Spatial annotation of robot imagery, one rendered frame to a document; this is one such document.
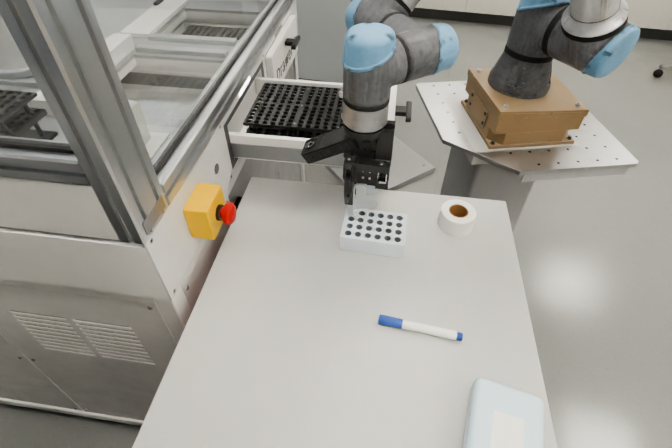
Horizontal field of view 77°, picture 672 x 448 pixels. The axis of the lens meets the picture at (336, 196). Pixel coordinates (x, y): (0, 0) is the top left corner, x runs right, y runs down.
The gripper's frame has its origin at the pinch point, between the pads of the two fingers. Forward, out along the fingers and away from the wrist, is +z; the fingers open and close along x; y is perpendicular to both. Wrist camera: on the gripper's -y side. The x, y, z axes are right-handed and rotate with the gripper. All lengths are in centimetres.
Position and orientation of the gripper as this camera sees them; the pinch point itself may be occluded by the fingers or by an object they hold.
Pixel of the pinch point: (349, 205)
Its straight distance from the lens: 84.9
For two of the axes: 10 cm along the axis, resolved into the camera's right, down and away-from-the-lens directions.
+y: 9.8, 1.2, -1.3
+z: 0.0, 7.3, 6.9
